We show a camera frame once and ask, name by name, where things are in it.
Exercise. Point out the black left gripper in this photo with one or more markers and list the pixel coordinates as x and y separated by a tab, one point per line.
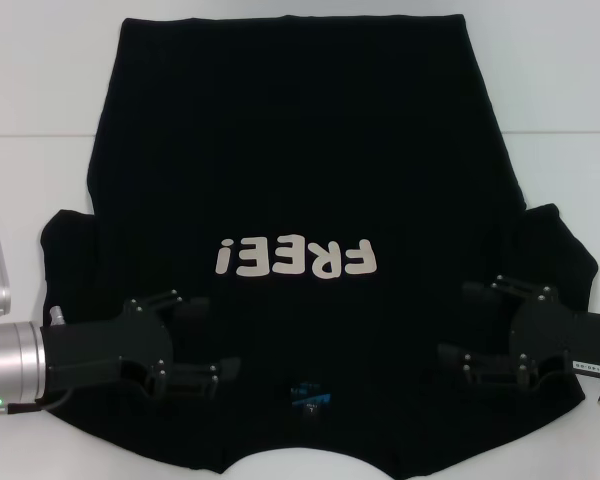
105	345

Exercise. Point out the small silver plug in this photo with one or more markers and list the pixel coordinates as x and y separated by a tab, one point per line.
57	316

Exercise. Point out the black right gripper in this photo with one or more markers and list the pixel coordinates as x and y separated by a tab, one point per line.
555	335

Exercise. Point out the black T-shirt with FREE print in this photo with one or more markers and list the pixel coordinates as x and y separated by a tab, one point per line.
300	150

